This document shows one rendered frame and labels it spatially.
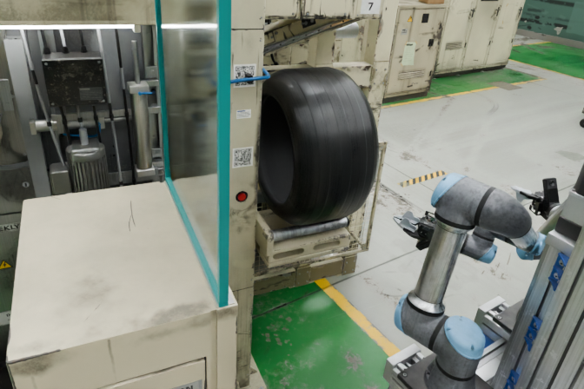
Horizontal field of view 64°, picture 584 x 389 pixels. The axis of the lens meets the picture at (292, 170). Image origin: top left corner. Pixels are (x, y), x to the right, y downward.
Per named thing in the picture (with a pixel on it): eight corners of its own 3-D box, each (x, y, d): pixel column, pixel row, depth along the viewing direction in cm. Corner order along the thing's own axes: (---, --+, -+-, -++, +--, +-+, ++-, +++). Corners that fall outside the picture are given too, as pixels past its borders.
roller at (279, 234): (265, 228, 176) (264, 238, 179) (269, 235, 173) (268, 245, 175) (345, 213, 190) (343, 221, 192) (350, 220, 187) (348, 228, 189)
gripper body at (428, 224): (424, 208, 169) (457, 221, 166) (419, 222, 175) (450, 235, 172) (418, 224, 164) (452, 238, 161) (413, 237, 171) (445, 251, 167)
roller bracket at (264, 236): (266, 258, 172) (267, 235, 168) (233, 204, 204) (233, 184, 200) (274, 255, 174) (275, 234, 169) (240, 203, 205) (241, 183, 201)
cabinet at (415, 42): (383, 105, 613) (400, 5, 557) (355, 92, 656) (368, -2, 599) (430, 96, 661) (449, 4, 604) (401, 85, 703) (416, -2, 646)
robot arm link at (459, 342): (466, 385, 132) (478, 352, 126) (424, 358, 140) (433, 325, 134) (483, 362, 140) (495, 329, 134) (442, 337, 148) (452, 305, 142)
